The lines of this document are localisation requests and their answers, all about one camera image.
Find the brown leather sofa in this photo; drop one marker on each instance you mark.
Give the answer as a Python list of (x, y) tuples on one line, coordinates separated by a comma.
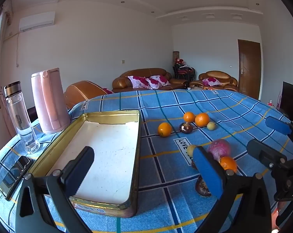
[(141, 72)]

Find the white air conditioner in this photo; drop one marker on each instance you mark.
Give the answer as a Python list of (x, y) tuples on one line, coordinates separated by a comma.
[(37, 20)]

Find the small smooth orange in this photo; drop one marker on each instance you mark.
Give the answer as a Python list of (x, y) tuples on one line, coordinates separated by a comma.
[(189, 117)]

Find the stacked dark chairs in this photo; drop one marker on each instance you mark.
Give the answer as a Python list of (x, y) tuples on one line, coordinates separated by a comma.
[(184, 71)]

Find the dark chair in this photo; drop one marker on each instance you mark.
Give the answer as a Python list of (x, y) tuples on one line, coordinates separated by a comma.
[(32, 115)]

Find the black smartphone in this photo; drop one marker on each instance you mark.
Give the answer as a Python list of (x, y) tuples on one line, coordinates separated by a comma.
[(15, 174)]

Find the brown leather armchair with stripe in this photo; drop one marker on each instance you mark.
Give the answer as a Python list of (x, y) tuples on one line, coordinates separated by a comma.
[(83, 92)]

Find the smooth glossy orange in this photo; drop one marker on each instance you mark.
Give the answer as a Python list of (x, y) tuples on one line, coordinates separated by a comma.
[(164, 129)]

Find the pink electric kettle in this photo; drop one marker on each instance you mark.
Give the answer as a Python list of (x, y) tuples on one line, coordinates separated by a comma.
[(49, 102)]

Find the large bumpy orange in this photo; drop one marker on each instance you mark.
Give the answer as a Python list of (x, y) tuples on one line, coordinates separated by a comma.
[(202, 120)]

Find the blue plaid tablecloth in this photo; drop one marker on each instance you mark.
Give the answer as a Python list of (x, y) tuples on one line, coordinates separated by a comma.
[(161, 102)]

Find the gold metal tin tray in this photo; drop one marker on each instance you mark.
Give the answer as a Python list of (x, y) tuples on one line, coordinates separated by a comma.
[(107, 150)]

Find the pink curtain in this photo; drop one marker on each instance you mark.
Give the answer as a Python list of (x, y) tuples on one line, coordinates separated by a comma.
[(6, 14)]

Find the clear glass water bottle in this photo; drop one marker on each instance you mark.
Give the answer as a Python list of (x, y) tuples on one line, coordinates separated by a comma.
[(20, 116)]

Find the white pillow with magenta flowers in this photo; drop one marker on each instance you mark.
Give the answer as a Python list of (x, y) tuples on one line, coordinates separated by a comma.
[(152, 83), (164, 79), (108, 91), (210, 81), (136, 81)]

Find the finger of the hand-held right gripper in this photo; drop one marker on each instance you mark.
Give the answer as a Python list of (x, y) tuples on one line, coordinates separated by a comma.
[(263, 151), (277, 125)]

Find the black television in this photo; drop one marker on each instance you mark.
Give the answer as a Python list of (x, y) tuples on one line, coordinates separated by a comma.
[(292, 99)]

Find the small yellow longan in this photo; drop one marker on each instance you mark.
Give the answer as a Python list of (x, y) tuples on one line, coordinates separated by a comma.
[(211, 126)]

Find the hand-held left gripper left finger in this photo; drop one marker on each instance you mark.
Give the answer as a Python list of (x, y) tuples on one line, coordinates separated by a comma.
[(82, 172)]

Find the brown wooden door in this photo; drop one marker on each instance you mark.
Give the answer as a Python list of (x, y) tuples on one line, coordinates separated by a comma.
[(249, 70)]

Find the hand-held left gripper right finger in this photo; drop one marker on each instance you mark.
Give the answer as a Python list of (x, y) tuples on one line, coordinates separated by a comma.
[(207, 170)]

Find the tall brown floor vase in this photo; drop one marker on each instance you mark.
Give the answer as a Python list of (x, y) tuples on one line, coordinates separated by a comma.
[(175, 57)]

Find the large yellow longan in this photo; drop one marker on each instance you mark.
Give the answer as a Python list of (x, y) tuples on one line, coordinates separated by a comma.
[(191, 149)]

